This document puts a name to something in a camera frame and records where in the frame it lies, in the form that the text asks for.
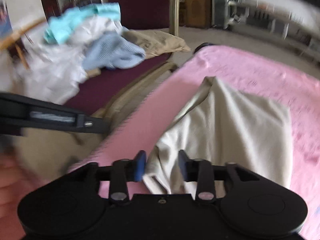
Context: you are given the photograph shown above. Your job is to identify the tan garment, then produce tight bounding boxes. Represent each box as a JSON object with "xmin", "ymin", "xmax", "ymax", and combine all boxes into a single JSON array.
[{"xmin": 122, "ymin": 29, "xmax": 192, "ymax": 60}]

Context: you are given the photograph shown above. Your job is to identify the grey curved television stand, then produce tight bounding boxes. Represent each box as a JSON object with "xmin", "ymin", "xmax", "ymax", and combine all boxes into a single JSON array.
[{"xmin": 226, "ymin": 0, "xmax": 320, "ymax": 64}]

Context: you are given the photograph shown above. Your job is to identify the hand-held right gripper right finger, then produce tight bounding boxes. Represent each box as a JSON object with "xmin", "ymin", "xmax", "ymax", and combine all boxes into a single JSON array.
[{"xmin": 178, "ymin": 150, "xmax": 263, "ymax": 204}]

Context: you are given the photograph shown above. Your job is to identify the light wooden frame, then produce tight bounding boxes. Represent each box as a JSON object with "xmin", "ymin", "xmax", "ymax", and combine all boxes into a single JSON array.
[{"xmin": 0, "ymin": 17, "xmax": 48, "ymax": 71}]

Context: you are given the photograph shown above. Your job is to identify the turquoise garment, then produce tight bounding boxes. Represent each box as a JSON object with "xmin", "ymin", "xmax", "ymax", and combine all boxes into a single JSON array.
[{"xmin": 44, "ymin": 2, "xmax": 121, "ymax": 45}]

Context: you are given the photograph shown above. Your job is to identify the light blue knit garment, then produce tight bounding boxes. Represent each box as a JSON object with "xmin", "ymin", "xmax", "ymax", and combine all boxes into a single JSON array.
[{"xmin": 82, "ymin": 31, "xmax": 147, "ymax": 71}]

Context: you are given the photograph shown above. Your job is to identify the maroon chair with gold frame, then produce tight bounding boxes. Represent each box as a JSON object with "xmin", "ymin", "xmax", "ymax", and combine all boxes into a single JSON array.
[{"xmin": 64, "ymin": 0, "xmax": 181, "ymax": 140}]

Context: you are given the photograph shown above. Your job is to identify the brown wooden cabinet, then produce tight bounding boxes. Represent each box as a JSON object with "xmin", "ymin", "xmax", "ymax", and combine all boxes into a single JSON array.
[{"xmin": 179, "ymin": 0, "xmax": 213, "ymax": 29}]

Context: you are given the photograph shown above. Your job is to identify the white garment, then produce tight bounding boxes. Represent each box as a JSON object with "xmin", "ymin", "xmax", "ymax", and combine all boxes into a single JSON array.
[{"xmin": 0, "ymin": 17, "xmax": 123, "ymax": 105}]

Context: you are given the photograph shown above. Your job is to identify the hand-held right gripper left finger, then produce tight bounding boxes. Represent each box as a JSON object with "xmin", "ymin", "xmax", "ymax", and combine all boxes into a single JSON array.
[{"xmin": 66, "ymin": 150, "xmax": 147, "ymax": 204}]

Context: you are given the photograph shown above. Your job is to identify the cream shirt with navy collar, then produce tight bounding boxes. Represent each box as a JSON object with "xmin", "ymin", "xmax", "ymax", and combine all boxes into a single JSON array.
[{"xmin": 143, "ymin": 76, "xmax": 293, "ymax": 196}]

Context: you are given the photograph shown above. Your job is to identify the tall grey speaker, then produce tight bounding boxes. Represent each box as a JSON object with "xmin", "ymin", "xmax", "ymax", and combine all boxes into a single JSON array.
[{"xmin": 212, "ymin": 0, "xmax": 230, "ymax": 28}]

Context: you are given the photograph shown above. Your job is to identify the pink printed blanket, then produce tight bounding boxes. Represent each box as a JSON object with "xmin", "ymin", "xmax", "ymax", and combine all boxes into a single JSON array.
[{"xmin": 67, "ymin": 44, "xmax": 320, "ymax": 240}]

